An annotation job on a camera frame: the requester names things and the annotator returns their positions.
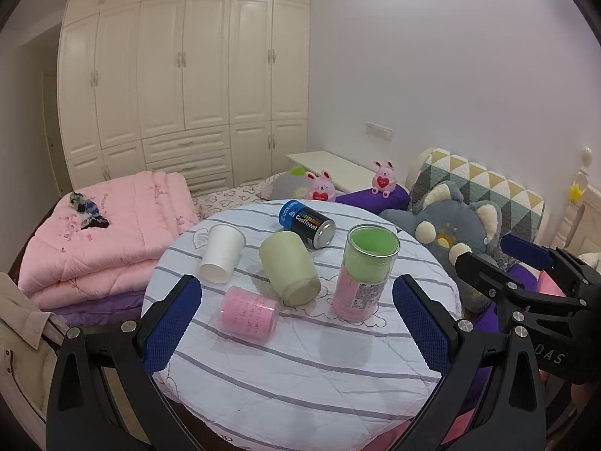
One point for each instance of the dark crumpled socks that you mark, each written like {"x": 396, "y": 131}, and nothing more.
{"x": 89, "y": 211}

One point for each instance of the folded pink quilt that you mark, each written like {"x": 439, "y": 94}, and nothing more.
{"x": 122, "y": 239}

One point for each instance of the grey cat plush toy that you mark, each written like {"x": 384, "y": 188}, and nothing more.
{"x": 450, "y": 213}

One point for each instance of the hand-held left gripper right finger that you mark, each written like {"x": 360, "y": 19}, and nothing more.
{"x": 422, "y": 329}

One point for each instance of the blue and black can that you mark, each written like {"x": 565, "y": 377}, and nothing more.
{"x": 305, "y": 223}

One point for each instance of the round striped-cloth table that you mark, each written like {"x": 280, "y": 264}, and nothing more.
{"x": 305, "y": 376}

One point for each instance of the white wall switch panel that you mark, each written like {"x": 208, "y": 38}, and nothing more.
{"x": 379, "y": 130}

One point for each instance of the cream built-in wardrobe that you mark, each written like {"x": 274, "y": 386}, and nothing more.
{"x": 188, "y": 80}

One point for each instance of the beige garment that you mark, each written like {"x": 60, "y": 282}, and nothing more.
{"x": 21, "y": 338}

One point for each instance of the triangle patterned headboard cushion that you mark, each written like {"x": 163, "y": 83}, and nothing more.
{"x": 493, "y": 188}

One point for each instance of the white paper cup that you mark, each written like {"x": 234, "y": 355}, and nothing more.
{"x": 220, "y": 249}

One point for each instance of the white bed headboard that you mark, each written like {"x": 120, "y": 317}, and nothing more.
{"x": 580, "y": 218}

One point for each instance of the grey pillow with green print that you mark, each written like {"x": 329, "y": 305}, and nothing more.
{"x": 286, "y": 185}

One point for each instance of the yellow star decoration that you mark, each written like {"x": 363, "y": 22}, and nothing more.
{"x": 576, "y": 192}

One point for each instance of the clear tube of towels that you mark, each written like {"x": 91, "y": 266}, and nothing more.
{"x": 361, "y": 275}

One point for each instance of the pale green cup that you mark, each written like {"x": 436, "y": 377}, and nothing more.
{"x": 286, "y": 268}

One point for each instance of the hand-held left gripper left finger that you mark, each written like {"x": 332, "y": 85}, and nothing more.
{"x": 171, "y": 326}

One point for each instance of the purple cushion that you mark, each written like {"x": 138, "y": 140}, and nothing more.
{"x": 483, "y": 326}

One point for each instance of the folded purple blanket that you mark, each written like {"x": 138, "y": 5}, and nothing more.
{"x": 94, "y": 311}

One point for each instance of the white bedside cabinet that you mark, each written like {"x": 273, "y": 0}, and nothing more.
{"x": 328, "y": 165}

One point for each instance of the purple pillow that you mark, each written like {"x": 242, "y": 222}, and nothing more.
{"x": 364, "y": 197}

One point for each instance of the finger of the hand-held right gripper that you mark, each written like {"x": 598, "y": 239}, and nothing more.
{"x": 493, "y": 279}
{"x": 526, "y": 249}

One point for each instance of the heart printed bed sheet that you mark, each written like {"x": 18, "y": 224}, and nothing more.
{"x": 225, "y": 199}

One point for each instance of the small pink round container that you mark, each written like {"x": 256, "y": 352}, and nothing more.
{"x": 249, "y": 312}

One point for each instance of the pink bunny plush toy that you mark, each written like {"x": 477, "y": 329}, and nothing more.
{"x": 382, "y": 181}
{"x": 321, "y": 190}

